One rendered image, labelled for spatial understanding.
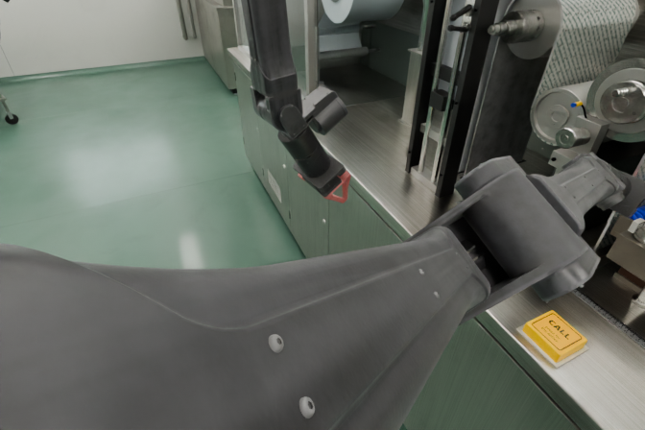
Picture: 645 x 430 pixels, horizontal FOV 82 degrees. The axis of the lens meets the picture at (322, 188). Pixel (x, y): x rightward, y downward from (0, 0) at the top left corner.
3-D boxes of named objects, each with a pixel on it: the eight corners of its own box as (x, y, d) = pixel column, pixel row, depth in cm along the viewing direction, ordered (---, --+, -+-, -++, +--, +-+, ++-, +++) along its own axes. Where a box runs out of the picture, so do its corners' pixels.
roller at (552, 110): (524, 131, 87) (540, 81, 81) (594, 113, 96) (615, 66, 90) (570, 153, 78) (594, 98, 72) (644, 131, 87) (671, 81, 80)
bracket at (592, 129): (516, 239, 88) (563, 119, 71) (536, 231, 90) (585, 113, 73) (534, 252, 84) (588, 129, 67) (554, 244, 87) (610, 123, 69)
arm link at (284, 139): (269, 131, 65) (285, 142, 61) (298, 105, 66) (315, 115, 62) (288, 155, 70) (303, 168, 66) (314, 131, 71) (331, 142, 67)
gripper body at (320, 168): (318, 150, 77) (302, 126, 72) (347, 171, 70) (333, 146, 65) (295, 171, 76) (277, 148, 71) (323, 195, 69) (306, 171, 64)
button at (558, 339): (521, 330, 67) (525, 322, 66) (548, 317, 70) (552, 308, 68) (555, 364, 62) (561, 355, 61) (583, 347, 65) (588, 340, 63)
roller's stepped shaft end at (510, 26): (482, 36, 79) (486, 20, 77) (503, 34, 81) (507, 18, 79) (493, 39, 76) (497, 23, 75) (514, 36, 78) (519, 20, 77)
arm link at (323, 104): (251, 99, 62) (275, 115, 57) (300, 56, 64) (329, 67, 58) (285, 145, 71) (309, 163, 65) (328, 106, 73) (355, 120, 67)
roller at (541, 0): (497, 51, 90) (514, -14, 82) (567, 41, 99) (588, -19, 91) (548, 66, 79) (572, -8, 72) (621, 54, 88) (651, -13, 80)
